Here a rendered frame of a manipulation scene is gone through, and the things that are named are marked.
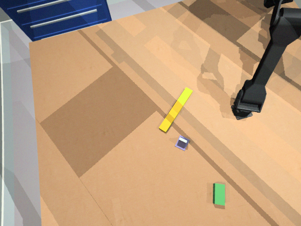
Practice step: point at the purple wedge on flat base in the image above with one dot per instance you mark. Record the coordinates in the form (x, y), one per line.
(180, 144)

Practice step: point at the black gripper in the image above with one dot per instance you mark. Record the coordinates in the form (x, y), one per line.
(270, 3)

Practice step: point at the green rectangular block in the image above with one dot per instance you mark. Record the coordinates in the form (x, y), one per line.
(219, 194)

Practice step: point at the yellow bar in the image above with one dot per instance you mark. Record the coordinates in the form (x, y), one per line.
(175, 110)

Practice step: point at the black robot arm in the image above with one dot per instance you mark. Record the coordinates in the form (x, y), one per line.
(285, 28)

